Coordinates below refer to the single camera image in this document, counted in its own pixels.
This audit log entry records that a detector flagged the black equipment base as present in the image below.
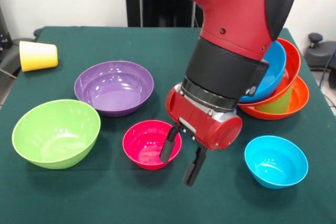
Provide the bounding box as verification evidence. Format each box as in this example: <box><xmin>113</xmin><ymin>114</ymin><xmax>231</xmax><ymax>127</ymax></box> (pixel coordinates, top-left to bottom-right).
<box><xmin>304</xmin><ymin>33</ymin><xmax>336</xmax><ymax>89</ymax></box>
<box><xmin>0</xmin><ymin>6</ymin><xmax>43</xmax><ymax>80</ymax></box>

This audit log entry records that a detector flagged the large blue plastic bowl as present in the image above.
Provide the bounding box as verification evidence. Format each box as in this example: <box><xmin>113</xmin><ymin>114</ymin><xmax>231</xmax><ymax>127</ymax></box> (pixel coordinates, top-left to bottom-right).
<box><xmin>239</xmin><ymin>41</ymin><xmax>287</xmax><ymax>104</ymax></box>

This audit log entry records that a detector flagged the purple plastic bowl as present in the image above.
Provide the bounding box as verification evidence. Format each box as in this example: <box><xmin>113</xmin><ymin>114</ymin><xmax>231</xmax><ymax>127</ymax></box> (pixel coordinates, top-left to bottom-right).
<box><xmin>74</xmin><ymin>61</ymin><xmax>155</xmax><ymax>118</ymax></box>

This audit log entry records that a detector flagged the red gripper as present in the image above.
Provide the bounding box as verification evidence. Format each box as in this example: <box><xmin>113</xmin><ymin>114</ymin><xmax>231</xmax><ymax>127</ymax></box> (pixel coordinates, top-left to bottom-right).
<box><xmin>160</xmin><ymin>85</ymin><xmax>243</xmax><ymax>187</ymax></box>

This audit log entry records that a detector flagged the green plastic cup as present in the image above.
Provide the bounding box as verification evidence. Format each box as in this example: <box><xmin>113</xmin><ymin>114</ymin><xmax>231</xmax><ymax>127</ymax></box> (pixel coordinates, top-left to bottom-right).
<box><xmin>257</xmin><ymin>88</ymin><xmax>293</xmax><ymax>114</ymax></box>

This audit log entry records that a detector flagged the small cyan plastic bowl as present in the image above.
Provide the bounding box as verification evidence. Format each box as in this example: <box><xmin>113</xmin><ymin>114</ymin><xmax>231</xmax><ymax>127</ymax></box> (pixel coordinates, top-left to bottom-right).
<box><xmin>244</xmin><ymin>135</ymin><xmax>309</xmax><ymax>189</ymax></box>

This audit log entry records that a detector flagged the pink plastic bowl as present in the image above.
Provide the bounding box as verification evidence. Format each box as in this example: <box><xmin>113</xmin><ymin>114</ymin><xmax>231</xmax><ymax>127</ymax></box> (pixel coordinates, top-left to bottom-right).
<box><xmin>122</xmin><ymin>120</ymin><xmax>182</xmax><ymax>171</ymax></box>

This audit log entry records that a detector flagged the large green plastic bowl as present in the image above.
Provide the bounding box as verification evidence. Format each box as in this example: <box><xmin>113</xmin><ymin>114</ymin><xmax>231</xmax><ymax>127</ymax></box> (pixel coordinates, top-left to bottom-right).
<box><xmin>12</xmin><ymin>99</ymin><xmax>101</xmax><ymax>170</ymax></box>

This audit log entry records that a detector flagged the orange plastic bowl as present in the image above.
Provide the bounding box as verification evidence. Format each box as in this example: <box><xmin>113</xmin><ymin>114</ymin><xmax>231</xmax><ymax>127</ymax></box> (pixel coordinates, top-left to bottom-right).
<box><xmin>239</xmin><ymin>76</ymin><xmax>310</xmax><ymax>121</ymax></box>
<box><xmin>239</xmin><ymin>38</ymin><xmax>301</xmax><ymax>109</ymax></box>

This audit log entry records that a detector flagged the dark green tablecloth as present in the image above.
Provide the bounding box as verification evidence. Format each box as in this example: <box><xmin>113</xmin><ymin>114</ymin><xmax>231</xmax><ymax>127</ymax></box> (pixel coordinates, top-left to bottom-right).
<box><xmin>0</xmin><ymin>26</ymin><xmax>336</xmax><ymax>224</ymax></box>

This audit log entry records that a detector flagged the yellow plastic cup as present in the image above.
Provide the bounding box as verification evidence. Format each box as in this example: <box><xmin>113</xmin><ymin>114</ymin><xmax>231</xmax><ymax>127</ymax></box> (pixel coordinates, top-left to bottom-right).
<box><xmin>19</xmin><ymin>41</ymin><xmax>59</xmax><ymax>72</ymax></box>

